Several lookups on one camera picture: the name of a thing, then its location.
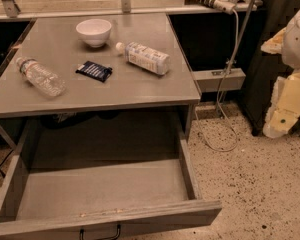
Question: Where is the black drawer handle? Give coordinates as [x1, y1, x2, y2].
[79, 224, 121, 240]

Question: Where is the dark blue snack packet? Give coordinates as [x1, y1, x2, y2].
[76, 61, 112, 83]

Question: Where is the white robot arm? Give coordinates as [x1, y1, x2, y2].
[261, 9, 300, 138]

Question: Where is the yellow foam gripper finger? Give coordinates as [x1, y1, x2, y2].
[263, 70, 300, 138]

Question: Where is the grey open top drawer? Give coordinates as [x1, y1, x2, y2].
[0, 109, 221, 240]

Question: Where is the grey metal bracket box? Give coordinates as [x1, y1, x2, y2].
[193, 68, 246, 93]

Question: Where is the white cable on floor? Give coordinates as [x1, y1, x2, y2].
[193, 8, 240, 153]

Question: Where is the grey back shelf rail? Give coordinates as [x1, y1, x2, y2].
[0, 0, 264, 21]

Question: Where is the white labelled drink bottle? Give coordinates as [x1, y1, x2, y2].
[116, 42, 170, 76]

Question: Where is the clear plastic water bottle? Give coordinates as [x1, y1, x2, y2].
[16, 57, 66, 97]

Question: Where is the white ceramic bowl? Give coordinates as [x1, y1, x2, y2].
[76, 19, 112, 48]

